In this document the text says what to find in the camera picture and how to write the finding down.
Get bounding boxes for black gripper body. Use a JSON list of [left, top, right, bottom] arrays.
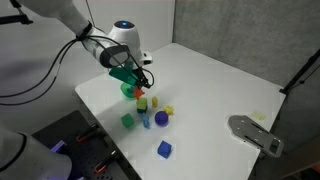
[[133, 68, 155, 89]]

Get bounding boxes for orange toy figure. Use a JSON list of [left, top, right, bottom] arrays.
[[133, 87, 145, 99]]

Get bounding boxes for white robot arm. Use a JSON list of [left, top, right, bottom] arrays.
[[0, 0, 152, 180]]

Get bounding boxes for green plastic bowl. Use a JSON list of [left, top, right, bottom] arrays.
[[120, 83, 134, 98]]

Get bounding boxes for yellow toy figure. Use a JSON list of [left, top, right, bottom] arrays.
[[152, 96, 158, 108]]

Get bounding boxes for yellow spiky toy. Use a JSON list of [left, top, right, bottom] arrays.
[[163, 105, 174, 115]]

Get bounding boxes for light blue toy figure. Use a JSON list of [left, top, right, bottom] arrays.
[[142, 113, 151, 129]]

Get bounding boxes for lime green cube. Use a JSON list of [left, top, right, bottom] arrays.
[[136, 97, 147, 110]]

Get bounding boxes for purple spiky ball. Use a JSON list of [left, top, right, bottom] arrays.
[[155, 111, 169, 126]]

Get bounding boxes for blue cube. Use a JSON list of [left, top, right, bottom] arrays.
[[157, 141, 172, 158]]

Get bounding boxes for red black clamp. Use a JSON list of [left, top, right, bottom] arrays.
[[94, 150, 118, 174], [76, 123, 99, 143]]

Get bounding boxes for grey metal plate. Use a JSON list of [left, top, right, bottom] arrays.
[[228, 115, 284, 158]]

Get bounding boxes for pale yellow sticker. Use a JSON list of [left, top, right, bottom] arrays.
[[251, 110, 266, 121]]

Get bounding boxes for black tripod stand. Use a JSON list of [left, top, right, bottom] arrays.
[[279, 49, 320, 95]]

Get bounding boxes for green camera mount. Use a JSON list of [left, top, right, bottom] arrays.
[[109, 61, 138, 86]]

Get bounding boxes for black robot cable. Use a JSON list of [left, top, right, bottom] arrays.
[[0, 34, 148, 107]]

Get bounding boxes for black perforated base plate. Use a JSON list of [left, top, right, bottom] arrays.
[[33, 111, 142, 180]]

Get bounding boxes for black camera bar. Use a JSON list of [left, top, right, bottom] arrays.
[[0, 15, 33, 25]]

